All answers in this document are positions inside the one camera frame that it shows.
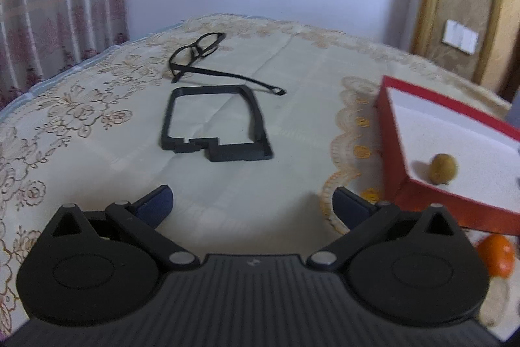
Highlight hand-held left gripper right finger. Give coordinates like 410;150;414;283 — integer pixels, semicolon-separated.
306;186;460;271

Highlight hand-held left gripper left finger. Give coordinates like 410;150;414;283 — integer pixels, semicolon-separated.
51;185;201;271

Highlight red cardboard box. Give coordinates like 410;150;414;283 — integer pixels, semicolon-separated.
374;75;520;237

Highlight yellow-brown round fruit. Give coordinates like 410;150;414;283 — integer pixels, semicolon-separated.
430;153;459;186

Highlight orange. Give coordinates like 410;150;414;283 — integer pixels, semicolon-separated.
476;234;516;278

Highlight cream lace tablecloth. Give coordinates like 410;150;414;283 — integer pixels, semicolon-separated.
0;14;520;347

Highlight black eyeglasses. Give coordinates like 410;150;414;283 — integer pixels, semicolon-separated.
168;32;286;96

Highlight pink patterned curtain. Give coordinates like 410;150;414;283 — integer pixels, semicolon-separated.
0;0;130;112

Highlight large black plastic frame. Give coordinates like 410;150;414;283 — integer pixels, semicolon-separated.
159;84;275;162

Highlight white wall switch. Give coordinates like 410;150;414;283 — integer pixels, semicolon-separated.
442;20;479;55

